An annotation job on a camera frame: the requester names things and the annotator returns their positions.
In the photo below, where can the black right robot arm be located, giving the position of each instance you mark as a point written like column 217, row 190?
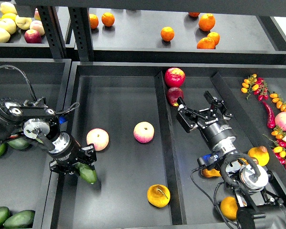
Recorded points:
column 257, row 208

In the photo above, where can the dark green avocado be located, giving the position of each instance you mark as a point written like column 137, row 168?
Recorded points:
column 86, row 173
column 19, row 144

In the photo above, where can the mixed cherry tomato cluster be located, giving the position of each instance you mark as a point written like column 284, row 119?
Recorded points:
column 278, row 145

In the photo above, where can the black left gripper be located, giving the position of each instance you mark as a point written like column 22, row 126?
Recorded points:
column 66, row 160

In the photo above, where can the black shelf upright post left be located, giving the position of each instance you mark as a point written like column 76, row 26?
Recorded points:
column 51, row 25

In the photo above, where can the black upper right shelf tray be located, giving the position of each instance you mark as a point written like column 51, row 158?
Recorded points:
column 135, row 37

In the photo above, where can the pink apple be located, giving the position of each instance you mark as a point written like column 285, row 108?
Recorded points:
column 143, row 132
column 99, row 138

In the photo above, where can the yellow pear bottom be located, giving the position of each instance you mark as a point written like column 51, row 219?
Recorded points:
column 228, row 207

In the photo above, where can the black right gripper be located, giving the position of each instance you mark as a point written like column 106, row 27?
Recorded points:
column 203, row 119

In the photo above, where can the black left produce bin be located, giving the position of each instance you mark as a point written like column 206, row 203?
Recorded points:
column 25, row 179

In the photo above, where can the orange far left shelf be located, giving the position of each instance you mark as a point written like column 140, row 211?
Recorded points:
column 94, row 21

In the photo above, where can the pink peach right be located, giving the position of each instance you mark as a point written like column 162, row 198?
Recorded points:
column 280, row 120

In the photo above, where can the orange under top shelf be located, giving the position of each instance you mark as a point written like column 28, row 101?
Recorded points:
column 193, row 14

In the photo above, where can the black middle produce bin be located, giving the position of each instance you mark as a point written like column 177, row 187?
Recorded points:
column 116, row 97

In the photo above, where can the black shelf upright post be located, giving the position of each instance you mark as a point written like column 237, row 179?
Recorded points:
column 80, row 23
column 51, row 25

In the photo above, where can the orange behind front right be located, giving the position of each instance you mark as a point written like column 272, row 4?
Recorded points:
column 214, row 36

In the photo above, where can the red chili pepper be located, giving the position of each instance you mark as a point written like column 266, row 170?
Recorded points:
column 270, row 116

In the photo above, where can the dark red apple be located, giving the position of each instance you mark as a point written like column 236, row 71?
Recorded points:
column 173, row 94

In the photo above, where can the black shelf tray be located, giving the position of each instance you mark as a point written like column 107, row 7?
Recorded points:
column 17, row 47
column 135, row 37

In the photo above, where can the pale peach on left shelf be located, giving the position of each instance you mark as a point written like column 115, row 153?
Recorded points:
column 38, row 26

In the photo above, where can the orange front right shelf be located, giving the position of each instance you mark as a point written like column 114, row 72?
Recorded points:
column 206, row 43

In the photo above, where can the bright red apple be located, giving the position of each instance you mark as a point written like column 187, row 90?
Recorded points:
column 174, row 77

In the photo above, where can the large orange right shelf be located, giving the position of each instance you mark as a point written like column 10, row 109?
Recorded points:
column 207, row 22

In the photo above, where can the black produce bin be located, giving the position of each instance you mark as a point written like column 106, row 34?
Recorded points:
column 116, row 97
column 25, row 179

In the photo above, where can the orange red cherry tomato bunch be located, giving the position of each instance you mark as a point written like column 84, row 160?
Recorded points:
column 255, row 85

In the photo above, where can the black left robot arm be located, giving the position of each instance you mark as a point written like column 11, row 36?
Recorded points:
column 39, row 124

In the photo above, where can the black shelf upright post right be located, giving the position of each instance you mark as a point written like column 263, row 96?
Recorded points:
column 80, row 23

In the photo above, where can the red apple on left shelf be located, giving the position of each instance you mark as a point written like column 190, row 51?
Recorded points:
column 32, row 36

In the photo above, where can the pink apple left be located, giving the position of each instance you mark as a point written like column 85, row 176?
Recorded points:
column 99, row 138

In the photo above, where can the black upper left shelf tray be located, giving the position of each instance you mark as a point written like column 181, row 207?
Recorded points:
column 17, row 47

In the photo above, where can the yellow pear with brown top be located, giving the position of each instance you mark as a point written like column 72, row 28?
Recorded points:
column 261, row 154

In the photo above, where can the pink apple centre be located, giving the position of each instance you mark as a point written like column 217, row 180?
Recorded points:
column 143, row 132

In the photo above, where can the orange centre shelf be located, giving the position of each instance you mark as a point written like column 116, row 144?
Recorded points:
column 167, row 34

